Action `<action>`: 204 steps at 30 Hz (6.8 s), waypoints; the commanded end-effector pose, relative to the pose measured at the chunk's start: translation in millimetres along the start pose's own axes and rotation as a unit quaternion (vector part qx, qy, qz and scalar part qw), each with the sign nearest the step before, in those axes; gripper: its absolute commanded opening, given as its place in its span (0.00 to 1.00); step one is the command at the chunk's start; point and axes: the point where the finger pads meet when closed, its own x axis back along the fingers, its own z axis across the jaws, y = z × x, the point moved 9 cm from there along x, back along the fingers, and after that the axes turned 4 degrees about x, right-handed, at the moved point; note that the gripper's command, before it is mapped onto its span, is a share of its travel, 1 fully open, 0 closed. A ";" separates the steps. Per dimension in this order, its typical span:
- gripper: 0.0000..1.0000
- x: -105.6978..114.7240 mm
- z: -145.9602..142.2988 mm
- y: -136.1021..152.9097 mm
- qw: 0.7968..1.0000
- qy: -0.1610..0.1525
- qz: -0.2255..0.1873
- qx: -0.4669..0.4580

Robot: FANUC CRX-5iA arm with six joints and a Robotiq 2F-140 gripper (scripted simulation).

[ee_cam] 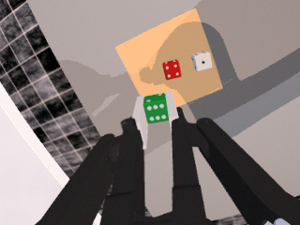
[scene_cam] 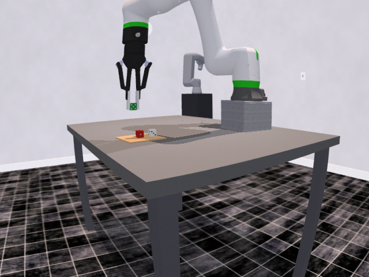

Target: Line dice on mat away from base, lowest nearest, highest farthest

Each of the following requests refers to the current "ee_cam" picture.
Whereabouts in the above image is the orange flat mat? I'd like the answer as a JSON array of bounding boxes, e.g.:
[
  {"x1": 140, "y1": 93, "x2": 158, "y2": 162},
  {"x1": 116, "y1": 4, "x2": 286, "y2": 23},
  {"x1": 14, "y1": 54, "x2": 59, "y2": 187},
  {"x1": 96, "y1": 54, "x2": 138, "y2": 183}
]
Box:
[{"x1": 115, "y1": 8, "x2": 223, "y2": 107}]

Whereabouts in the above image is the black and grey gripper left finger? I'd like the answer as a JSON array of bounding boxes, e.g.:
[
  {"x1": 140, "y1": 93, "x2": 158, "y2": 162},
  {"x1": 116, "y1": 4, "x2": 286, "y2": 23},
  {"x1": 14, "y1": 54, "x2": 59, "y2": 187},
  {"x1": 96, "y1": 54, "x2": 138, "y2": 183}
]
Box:
[{"x1": 35, "y1": 96, "x2": 148, "y2": 225}]

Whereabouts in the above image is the red die with white pips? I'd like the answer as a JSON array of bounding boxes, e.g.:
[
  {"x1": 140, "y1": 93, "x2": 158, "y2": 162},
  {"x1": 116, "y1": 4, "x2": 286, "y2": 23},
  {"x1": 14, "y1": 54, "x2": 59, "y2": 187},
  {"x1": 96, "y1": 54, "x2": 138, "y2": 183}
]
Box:
[{"x1": 162, "y1": 59, "x2": 182, "y2": 80}]

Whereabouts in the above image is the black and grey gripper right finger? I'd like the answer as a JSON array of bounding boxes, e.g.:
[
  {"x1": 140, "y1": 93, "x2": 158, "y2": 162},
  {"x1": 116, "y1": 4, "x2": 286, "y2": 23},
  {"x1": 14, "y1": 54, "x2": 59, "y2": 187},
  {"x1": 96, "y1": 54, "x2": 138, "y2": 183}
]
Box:
[{"x1": 165, "y1": 91, "x2": 300, "y2": 225}]

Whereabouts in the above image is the green die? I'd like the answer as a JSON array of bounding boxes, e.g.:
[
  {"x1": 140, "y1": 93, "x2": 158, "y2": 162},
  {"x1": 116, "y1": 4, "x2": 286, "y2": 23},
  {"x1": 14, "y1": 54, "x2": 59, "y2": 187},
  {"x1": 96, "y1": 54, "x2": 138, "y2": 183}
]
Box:
[{"x1": 143, "y1": 93, "x2": 169, "y2": 124}]

